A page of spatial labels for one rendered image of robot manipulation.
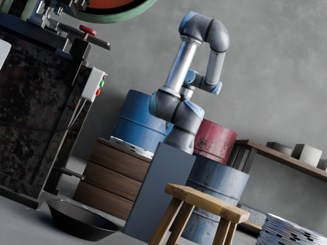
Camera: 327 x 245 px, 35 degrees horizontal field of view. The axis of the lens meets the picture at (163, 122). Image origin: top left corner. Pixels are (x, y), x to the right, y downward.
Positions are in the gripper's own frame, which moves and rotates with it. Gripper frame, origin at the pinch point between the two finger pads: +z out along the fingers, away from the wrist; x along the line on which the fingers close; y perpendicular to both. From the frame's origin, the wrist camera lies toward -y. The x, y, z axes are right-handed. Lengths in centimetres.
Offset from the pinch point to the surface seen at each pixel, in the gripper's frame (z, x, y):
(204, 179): 18.9, -25.9, 17.6
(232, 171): 8.6, -38.8, 21.4
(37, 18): -19, 49, -87
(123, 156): 23.3, 12.6, -18.9
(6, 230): 54, 2, -131
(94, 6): -45, 57, -29
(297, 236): 24, -82, -51
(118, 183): 37.6, 9.6, -18.0
